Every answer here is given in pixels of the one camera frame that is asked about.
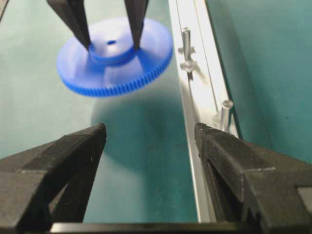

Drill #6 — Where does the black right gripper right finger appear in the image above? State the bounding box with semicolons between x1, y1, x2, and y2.
195;123;312;234

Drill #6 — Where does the aluminium extrusion rail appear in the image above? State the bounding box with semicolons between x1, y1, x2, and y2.
169;0;229;223

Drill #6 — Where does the large blue plastic gear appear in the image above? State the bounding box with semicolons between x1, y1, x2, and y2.
56;17;173;97

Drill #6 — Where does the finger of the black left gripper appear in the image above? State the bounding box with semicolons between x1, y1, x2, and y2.
47;0;91;50
124;0;149;50

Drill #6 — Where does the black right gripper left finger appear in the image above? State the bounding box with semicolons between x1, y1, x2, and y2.
0;123;107;234

